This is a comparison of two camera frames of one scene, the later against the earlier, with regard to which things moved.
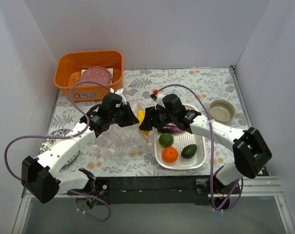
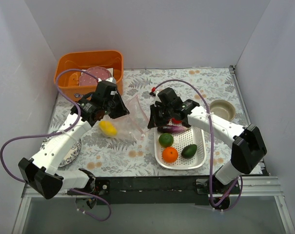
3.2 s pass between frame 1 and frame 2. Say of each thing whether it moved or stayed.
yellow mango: moved
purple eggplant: stayed
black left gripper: moved
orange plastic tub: stayed
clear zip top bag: moved
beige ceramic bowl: stayed
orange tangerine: stayed
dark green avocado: stayed
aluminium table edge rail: stayed
